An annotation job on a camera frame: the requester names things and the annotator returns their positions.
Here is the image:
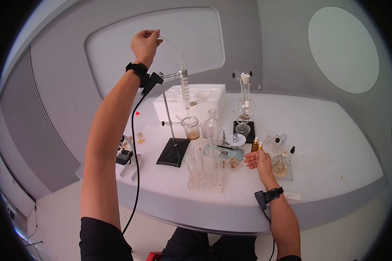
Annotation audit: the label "person's right hand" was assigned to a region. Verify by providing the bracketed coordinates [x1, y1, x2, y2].
[244, 150, 279, 191]

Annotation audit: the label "person's left hand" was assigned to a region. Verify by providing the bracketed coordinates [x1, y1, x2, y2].
[130, 29, 163, 69]

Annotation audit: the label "person's right fingers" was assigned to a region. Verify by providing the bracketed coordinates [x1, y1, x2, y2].
[244, 151, 260, 170]

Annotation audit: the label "person's left fingers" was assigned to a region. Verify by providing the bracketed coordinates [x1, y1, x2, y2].
[138, 29, 161, 38]

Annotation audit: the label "clear flexible tube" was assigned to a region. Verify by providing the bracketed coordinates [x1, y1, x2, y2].
[149, 29, 186, 64]

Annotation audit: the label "petri dish with beige pieces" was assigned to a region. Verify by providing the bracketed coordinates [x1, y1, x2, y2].
[227, 157, 243, 172]

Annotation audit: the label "light blue balance scale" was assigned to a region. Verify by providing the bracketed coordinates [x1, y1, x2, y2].
[204, 129, 247, 162]

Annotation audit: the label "round flask with yellow liquid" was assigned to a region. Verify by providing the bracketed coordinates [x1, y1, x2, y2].
[271, 150, 290, 179]

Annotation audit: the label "black square hot plate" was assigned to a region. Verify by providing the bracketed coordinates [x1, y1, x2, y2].
[233, 121, 256, 144]

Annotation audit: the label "black wrist band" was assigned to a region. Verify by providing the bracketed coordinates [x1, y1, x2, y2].
[254, 186, 285, 210]
[125, 62, 164, 97]

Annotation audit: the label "clear square plate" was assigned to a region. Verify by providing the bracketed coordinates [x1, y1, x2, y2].
[271, 159, 294, 182]

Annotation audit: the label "clear test tube rack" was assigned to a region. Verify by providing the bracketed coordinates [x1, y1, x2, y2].
[184, 145, 225, 194]

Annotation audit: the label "clear glass conical flask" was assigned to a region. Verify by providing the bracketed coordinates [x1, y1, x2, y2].
[204, 109, 223, 145]

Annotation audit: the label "glass spiral condenser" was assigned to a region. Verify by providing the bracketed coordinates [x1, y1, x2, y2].
[179, 60, 213, 120]

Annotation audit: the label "tall glass distillation apparatus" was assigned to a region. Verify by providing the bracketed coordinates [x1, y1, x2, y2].
[232, 70, 257, 138]

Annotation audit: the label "white foam box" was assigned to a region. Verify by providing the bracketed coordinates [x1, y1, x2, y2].
[153, 84, 227, 123]

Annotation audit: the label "glass beaker with brown residue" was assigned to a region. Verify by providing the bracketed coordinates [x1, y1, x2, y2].
[182, 118, 201, 141]

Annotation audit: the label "black base retort stand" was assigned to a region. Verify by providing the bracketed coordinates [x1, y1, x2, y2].
[156, 72, 200, 168]

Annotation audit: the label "person's legs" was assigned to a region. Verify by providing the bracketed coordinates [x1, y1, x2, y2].
[163, 227, 259, 261]

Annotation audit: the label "white black microscope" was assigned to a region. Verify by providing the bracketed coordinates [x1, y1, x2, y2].
[115, 134, 144, 182]

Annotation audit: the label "round white window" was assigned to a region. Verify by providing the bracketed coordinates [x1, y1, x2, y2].
[308, 6, 380, 95]

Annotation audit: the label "person's body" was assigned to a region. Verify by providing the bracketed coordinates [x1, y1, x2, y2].
[79, 148, 302, 261]

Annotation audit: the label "white rounded wall panel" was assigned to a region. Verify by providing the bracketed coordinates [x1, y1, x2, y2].
[84, 7, 226, 100]

